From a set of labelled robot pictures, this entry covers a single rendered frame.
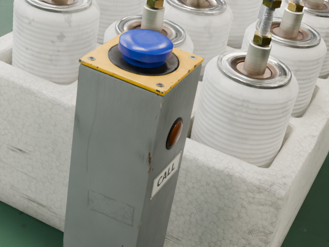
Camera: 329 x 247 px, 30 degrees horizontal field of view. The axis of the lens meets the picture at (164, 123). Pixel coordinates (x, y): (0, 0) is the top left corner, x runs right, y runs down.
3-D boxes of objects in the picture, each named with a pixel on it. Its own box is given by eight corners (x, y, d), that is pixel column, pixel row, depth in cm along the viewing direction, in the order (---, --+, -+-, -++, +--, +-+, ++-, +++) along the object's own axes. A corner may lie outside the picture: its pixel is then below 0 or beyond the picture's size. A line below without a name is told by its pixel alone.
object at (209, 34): (199, 154, 79) (229, 26, 70) (128, 135, 80) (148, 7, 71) (210, 117, 87) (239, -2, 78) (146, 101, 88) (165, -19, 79)
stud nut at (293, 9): (298, 6, 70) (300, -1, 70) (306, 12, 69) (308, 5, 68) (283, 5, 69) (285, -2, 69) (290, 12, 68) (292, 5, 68)
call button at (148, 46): (177, 63, 47) (182, 39, 46) (153, 83, 44) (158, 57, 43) (132, 46, 48) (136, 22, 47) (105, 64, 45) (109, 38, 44)
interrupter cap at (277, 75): (226, 89, 58) (227, 83, 57) (208, 52, 64) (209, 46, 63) (301, 94, 59) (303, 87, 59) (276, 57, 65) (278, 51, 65)
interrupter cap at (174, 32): (103, 38, 63) (104, 32, 62) (129, 14, 69) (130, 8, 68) (173, 59, 61) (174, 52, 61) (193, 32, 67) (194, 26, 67)
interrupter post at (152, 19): (135, 36, 64) (139, 7, 62) (143, 28, 66) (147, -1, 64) (156, 42, 64) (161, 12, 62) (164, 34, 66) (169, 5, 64)
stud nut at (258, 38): (256, 45, 59) (258, 37, 58) (248, 37, 60) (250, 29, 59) (274, 45, 59) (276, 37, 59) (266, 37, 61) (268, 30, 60)
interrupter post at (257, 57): (245, 78, 60) (252, 47, 58) (238, 66, 62) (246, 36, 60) (268, 79, 61) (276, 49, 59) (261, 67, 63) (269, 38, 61)
